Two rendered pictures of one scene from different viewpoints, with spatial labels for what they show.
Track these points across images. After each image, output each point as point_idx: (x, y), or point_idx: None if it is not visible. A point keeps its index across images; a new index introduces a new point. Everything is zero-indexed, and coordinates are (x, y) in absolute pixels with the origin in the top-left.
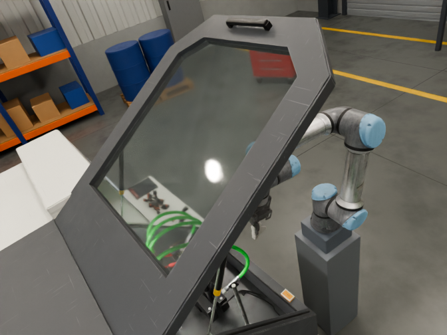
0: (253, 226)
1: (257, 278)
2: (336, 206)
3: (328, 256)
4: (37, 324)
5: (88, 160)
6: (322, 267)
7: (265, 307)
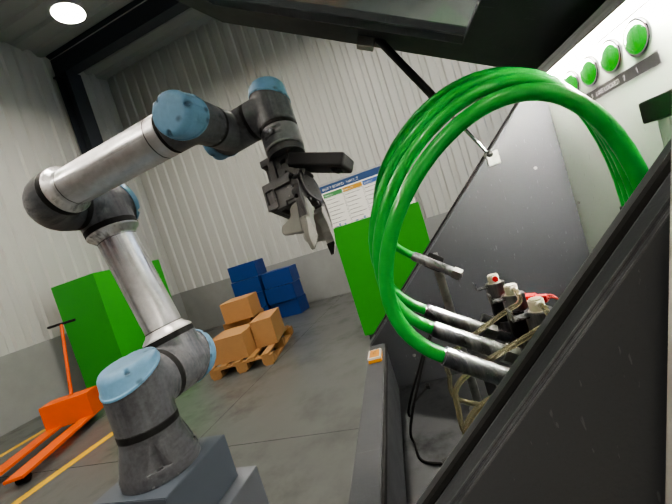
0: (322, 203)
1: (386, 391)
2: (181, 338)
3: (242, 471)
4: None
5: None
6: None
7: (423, 426)
